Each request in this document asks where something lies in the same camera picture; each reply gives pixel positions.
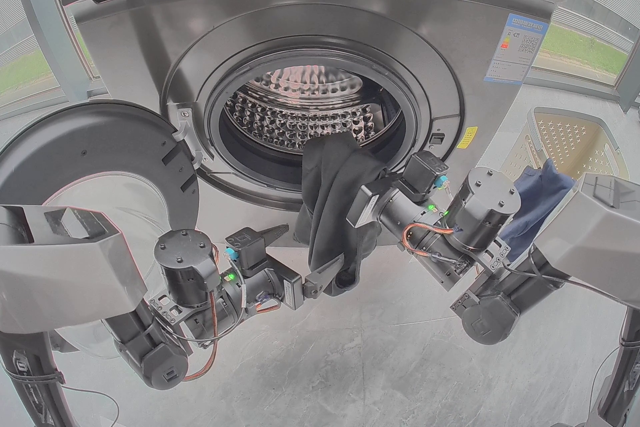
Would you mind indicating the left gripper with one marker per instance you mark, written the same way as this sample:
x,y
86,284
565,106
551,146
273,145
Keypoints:
x,y
260,290

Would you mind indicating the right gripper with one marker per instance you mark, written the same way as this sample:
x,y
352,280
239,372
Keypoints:
x,y
395,215

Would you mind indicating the black garment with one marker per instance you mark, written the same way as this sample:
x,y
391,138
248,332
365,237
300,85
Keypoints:
x,y
325,195

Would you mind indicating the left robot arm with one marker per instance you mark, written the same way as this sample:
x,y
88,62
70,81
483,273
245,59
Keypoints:
x,y
65,265

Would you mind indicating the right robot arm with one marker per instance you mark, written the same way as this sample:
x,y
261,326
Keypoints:
x,y
600,225

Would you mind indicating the cream laundry basket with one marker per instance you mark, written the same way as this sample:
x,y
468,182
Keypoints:
x,y
565,140

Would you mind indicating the grey washing machine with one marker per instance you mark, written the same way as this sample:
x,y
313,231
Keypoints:
x,y
320,39

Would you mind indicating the washing machine door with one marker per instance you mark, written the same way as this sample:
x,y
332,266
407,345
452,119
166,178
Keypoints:
x,y
100,150

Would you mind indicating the blue garment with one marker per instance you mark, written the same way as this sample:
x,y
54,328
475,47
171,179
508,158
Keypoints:
x,y
540,195

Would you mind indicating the window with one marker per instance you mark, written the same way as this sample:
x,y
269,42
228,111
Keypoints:
x,y
590,49
20,64

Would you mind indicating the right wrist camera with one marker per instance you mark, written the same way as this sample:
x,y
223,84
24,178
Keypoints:
x,y
425,175

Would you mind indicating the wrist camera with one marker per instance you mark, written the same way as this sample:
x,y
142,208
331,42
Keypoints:
x,y
425,175
246,247

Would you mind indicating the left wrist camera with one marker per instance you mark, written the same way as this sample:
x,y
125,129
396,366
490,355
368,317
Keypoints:
x,y
246,247

